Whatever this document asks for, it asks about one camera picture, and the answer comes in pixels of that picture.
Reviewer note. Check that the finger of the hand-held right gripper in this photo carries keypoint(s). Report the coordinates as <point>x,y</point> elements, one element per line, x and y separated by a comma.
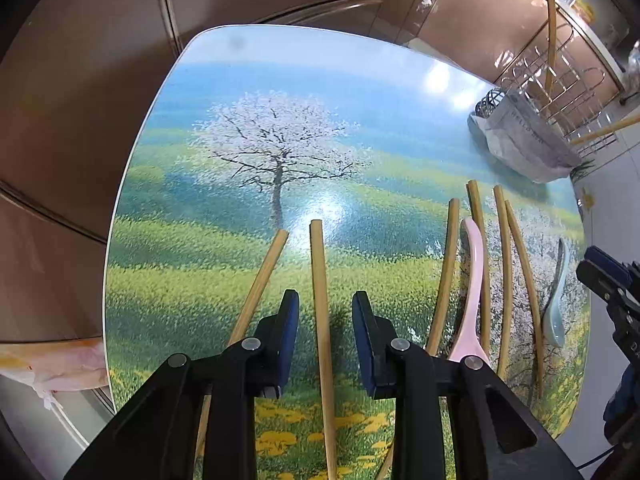
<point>607,272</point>

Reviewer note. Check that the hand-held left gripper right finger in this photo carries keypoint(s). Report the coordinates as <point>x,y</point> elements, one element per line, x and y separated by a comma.
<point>361,350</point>

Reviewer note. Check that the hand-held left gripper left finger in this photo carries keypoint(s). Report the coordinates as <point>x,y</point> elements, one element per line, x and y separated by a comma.
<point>290,340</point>

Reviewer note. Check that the bamboo chopstick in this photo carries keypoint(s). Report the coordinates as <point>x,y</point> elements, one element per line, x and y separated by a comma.
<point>447,270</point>
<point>550,20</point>
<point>505,285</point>
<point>527,280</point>
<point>475,205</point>
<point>265,270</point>
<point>320,310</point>
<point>605,130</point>

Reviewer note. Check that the person's right hand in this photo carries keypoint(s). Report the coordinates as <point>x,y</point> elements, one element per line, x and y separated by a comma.
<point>620,400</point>

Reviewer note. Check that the light blue ceramic spoon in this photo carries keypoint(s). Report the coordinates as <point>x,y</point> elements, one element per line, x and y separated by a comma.
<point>555,325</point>

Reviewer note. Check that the green leaves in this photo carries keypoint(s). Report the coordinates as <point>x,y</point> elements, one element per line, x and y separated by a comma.
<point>582,170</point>

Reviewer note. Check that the pink ceramic spoon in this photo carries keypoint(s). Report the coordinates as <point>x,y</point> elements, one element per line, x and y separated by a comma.
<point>472,300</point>

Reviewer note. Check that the white kitchen countertop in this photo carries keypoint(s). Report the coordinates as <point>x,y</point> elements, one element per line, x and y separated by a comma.
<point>597,35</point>

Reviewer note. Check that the pink plastic bag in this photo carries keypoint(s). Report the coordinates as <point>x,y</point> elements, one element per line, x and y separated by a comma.
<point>50,365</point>

